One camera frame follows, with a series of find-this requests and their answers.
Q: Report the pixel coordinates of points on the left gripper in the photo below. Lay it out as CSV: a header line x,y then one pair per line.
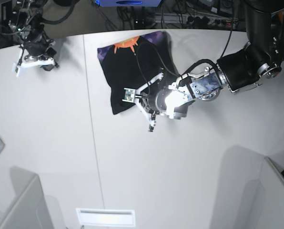
x,y
160,100

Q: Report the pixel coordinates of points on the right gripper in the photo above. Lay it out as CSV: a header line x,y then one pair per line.
x,y
40,48

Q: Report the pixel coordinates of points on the black T-shirt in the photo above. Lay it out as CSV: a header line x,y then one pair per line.
x,y
133,62

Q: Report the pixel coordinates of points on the blue box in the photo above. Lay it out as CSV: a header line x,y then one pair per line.
x,y
134,3

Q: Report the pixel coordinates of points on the white partition panel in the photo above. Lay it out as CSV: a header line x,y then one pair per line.
x,y
28,210

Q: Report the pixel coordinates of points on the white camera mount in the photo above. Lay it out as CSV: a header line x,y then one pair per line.
x,y
142,100
44,61

